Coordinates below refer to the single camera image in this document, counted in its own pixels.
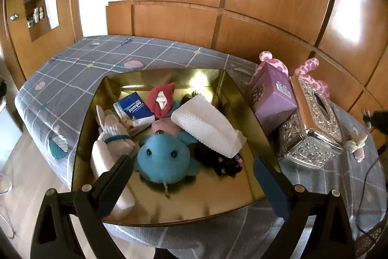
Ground small white pink plush bunny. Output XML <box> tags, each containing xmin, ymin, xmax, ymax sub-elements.
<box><xmin>346</xmin><ymin>132</ymin><xmax>369</xmax><ymax>163</ymax></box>

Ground white gloves with blue band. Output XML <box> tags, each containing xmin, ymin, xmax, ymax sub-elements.
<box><xmin>96</xmin><ymin>105</ymin><xmax>136</xmax><ymax>151</ymax></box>

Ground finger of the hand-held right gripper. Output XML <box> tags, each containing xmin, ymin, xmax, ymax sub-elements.
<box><xmin>362</xmin><ymin>109</ymin><xmax>388</xmax><ymax>136</ymax></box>

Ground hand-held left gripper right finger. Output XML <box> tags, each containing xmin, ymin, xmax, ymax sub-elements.
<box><xmin>253</xmin><ymin>157</ymin><xmax>356</xmax><ymax>259</ymax></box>

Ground clear plastic chair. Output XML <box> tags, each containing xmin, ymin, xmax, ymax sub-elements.
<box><xmin>0</xmin><ymin>166</ymin><xmax>16</xmax><ymax>239</ymax></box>

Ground blue tissue packet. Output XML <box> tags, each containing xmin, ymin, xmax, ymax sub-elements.
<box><xmin>113</xmin><ymin>92</ymin><xmax>155</xmax><ymax>130</ymax></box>

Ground red cloth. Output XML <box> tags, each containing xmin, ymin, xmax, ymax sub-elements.
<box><xmin>147</xmin><ymin>82</ymin><xmax>176</xmax><ymax>120</ymax></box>

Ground blue plush toy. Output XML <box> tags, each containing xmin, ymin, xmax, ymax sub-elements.
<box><xmin>133</xmin><ymin>130</ymin><xmax>201</xmax><ymax>187</ymax></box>

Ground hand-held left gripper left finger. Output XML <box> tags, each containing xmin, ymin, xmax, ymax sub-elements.
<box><xmin>30</xmin><ymin>155</ymin><xmax>134</xmax><ymax>259</ymax></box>

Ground grey checked tablecloth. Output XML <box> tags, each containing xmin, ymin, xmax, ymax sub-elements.
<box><xmin>15</xmin><ymin>35</ymin><xmax>388</xmax><ymax>259</ymax></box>

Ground silver ornate tissue box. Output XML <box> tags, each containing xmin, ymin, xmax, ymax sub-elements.
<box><xmin>278</xmin><ymin>76</ymin><xmax>345</xmax><ymax>170</ymax></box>

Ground black furry toy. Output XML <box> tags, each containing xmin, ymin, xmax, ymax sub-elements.
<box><xmin>194</xmin><ymin>143</ymin><xmax>244</xmax><ymax>177</ymax></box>

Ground gold metal tray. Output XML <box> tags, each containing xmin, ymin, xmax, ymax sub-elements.
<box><xmin>71</xmin><ymin>68</ymin><xmax>282</xmax><ymax>227</ymax></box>

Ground pink spotted plush toy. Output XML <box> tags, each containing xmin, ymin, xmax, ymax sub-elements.
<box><xmin>259</xmin><ymin>50</ymin><xmax>331</xmax><ymax>102</ymax></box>

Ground white paper towel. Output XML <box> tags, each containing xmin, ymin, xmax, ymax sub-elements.
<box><xmin>170</xmin><ymin>94</ymin><xmax>247</xmax><ymax>156</ymax></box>

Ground purple tissue box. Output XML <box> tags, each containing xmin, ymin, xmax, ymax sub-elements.
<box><xmin>248</xmin><ymin>62</ymin><xmax>298</xmax><ymax>136</ymax></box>

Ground black cable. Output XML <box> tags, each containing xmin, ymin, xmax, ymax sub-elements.
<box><xmin>356</xmin><ymin>152</ymin><xmax>388</xmax><ymax>236</ymax></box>

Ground wall shelf niche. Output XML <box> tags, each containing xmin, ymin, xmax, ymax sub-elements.
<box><xmin>22</xmin><ymin>0</ymin><xmax>53</xmax><ymax>42</ymax></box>

